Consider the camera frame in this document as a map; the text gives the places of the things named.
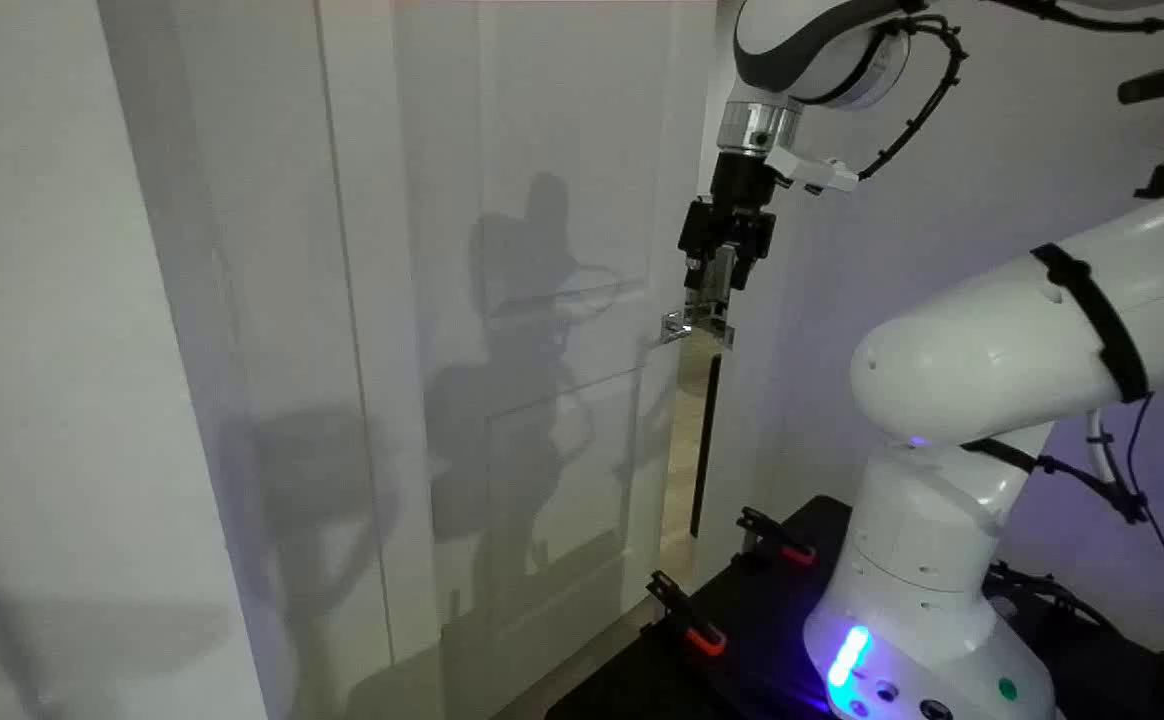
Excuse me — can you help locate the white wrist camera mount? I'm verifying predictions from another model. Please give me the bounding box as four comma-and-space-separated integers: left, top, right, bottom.
764, 137, 862, 199

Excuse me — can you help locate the black clamp with red handle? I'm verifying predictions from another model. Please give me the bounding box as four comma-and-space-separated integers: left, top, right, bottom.
732, 505, 819, 574
645, 566, 732, 663

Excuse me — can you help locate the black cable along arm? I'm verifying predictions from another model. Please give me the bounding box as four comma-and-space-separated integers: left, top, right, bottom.
960, 397, 1164, 611

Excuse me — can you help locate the black strap on arm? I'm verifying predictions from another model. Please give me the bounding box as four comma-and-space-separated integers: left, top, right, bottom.
1028, 240, 1157, 409

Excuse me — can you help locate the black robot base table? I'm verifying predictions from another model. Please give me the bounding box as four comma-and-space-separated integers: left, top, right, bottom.
543, 491, 1164, 720

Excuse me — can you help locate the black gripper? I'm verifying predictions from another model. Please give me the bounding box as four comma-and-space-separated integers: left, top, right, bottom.
675, 153, 782, 330

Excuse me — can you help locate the black cable loop at wrist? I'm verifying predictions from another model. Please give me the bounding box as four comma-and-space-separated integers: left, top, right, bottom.
855, 6, 972, 186

